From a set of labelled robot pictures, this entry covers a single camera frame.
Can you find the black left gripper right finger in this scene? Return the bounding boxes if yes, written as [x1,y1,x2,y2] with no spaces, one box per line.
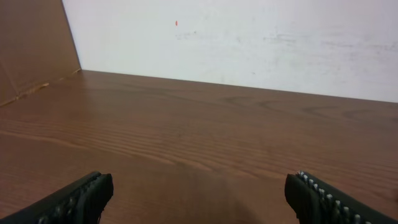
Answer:
[284,171,397,224]

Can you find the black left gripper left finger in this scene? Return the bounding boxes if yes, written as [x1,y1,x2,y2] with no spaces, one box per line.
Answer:
[1,171,114,224]

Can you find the brown cardboard panel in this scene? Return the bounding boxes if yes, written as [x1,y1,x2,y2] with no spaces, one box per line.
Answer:
[1,0,81,105]

